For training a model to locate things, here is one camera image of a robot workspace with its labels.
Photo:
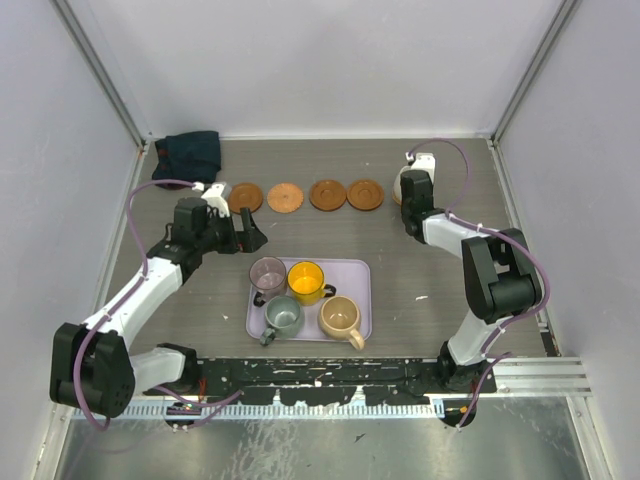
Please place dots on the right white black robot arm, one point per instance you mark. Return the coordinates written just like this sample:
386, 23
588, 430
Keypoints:
501, 283

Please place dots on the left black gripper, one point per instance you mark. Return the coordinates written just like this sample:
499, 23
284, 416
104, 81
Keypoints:
249, 240

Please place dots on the beige ceramic mug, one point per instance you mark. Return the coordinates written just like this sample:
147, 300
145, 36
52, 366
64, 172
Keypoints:
339, 318

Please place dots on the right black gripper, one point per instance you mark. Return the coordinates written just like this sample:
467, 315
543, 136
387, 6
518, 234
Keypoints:
431, 188

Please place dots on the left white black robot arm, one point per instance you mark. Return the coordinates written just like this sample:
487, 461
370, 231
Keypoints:
105, 338

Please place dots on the grey ceramic mug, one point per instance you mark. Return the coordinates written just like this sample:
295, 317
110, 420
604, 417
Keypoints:
284, 319

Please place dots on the white ceramic mug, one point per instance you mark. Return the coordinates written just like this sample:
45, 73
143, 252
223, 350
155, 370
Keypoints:
396, 189

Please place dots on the white slotted cable duct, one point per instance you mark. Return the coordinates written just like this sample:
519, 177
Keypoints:
161, 410

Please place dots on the aluminium front rail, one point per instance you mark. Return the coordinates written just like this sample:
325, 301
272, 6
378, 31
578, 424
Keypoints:
526, 376

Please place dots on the dark blue folded cloth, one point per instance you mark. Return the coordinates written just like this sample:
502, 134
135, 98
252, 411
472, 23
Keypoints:
192, 156

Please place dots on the lavender plastic tray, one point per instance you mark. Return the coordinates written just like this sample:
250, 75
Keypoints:
351, 277

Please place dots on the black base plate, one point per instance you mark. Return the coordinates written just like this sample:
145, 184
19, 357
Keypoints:
322, 382

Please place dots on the brown wooden round coaster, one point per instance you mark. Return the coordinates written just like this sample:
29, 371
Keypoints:
365, 195

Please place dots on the yellow mug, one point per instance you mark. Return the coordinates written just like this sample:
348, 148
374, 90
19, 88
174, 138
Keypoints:
306, 280

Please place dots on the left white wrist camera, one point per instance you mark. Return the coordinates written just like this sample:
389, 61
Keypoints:
216, 196

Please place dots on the purple glass mug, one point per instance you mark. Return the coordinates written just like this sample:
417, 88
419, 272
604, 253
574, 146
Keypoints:
268, 279

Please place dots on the dark brown wooden coaster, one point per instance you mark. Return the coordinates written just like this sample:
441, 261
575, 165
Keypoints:
327, 195

